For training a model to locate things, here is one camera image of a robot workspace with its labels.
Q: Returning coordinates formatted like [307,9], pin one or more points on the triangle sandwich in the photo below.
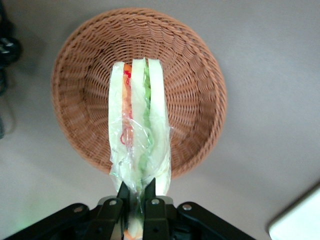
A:
[137,100]

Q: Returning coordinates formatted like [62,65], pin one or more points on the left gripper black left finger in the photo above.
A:
[110,215]

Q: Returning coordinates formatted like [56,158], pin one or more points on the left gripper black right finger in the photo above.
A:
[156,217]

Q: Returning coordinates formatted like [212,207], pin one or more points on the cream rectangular serving tray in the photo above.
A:
[300,220]

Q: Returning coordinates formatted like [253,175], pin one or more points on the round brown wicker basket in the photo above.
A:
[190,75]

